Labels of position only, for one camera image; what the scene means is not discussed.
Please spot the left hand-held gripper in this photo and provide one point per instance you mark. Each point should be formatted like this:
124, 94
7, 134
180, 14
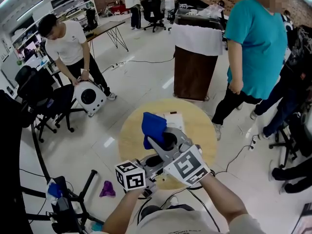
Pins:
129, 177

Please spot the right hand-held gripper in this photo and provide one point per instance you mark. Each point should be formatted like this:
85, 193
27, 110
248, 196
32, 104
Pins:
187, 167

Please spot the blue cloth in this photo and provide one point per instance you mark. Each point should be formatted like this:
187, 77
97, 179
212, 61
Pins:
153, 125

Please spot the person's right forearm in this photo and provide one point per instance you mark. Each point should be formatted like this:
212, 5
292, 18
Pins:
219, 201

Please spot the person's left forearm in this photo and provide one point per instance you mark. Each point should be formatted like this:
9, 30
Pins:
124, 211

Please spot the white telephone base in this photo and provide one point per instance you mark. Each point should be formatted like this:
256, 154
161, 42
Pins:
174, 121

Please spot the round wooden table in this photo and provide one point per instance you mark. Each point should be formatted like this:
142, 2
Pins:
131, 142

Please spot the person's white shoe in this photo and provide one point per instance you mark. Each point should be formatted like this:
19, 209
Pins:
174, 200

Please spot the person's dark trousers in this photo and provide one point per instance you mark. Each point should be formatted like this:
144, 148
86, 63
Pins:
151, 209

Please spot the purple rag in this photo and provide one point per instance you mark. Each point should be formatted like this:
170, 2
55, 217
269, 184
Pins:
107, 190

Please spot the person's white shirt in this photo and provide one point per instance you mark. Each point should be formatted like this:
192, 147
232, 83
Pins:
175, 222

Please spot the black tray stand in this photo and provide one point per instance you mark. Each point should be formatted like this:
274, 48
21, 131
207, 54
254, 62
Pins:
86, 184

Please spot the brown wooden cabinet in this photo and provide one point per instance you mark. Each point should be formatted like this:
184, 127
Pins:
195, 74

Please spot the white power strip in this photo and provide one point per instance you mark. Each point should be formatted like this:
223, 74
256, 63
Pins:
117, 66
253, 144

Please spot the teal plastic bag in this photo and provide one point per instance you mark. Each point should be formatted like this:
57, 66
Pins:
97, 227

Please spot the white round carrier backpack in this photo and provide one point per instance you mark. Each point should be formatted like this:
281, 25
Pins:
288, 26
89, 97

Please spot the grey folded rag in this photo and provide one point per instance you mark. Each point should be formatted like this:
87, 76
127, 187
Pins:
63, 203

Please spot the crumpled blue rag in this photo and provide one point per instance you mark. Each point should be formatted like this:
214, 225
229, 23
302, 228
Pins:
54, 190

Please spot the white draped sheet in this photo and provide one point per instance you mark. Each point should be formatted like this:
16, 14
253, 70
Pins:
195, 38

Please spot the black office chair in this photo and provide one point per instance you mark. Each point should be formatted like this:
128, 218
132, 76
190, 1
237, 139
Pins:
152, 8
171, 14
292, 135
91, 18
34, 82

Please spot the grey metal tray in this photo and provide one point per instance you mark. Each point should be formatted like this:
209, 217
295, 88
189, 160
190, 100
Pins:
181, 12

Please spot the white mug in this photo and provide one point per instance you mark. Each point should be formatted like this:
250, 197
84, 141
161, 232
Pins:
192, 12

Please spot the wooden trestle desk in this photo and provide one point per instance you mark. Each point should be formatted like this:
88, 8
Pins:
107, 27

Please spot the small black case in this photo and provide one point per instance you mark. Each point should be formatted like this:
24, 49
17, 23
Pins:
90, 34

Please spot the large black monitor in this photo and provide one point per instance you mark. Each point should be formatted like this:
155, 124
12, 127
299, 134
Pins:
9, 167

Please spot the clear plastic bag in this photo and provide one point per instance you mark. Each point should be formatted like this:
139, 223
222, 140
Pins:
210, 10

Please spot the white water dispenser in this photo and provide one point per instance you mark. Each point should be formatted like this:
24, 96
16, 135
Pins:
170, 4

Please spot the red covered table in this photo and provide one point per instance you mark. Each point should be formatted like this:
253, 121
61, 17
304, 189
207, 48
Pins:
117, 10

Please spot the white shelf rack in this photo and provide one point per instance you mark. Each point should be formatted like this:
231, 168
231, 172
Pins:
73, 6

